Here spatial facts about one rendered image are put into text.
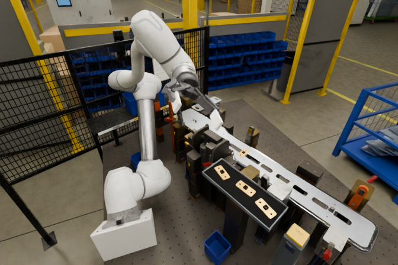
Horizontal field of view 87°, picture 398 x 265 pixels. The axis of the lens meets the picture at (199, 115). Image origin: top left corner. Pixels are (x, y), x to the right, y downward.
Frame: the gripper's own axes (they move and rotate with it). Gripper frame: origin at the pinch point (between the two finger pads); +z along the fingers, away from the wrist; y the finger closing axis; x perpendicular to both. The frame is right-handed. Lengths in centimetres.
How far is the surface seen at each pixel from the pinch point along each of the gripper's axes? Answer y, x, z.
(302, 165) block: 89, 14, -23
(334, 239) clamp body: 74, 18, 17
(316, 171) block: 93, 11, -17
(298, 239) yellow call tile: 52, 21, 18
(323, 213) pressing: 85, 19, 4
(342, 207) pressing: 94, 13, 3
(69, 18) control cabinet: -147, 195, -662
